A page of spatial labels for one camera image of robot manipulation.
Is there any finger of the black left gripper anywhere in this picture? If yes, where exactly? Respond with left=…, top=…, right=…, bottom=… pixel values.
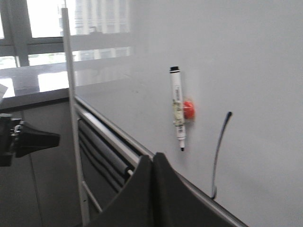
left=15, top=122, right=60, bottom=158

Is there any orange round magnet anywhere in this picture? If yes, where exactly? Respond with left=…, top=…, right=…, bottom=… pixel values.
left=183, top=100, right=195, bottom=120

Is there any white whiteboard with aluminium frame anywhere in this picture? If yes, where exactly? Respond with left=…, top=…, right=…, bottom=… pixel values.
left=71, top=0, right=303, bottom=227

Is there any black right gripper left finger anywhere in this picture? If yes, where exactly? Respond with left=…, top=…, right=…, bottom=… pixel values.
left=89, top=155, right=153, bottom=227

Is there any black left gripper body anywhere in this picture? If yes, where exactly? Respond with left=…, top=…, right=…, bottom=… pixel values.
left=0, top=113, right=24, bottom=166

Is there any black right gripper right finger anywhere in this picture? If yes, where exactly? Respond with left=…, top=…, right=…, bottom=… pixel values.
left=152, top=153, right=244, bottom=227

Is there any white whiteboard marker pen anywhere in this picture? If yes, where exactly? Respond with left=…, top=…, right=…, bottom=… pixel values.
left=169, top=66, right=186, bottom=151

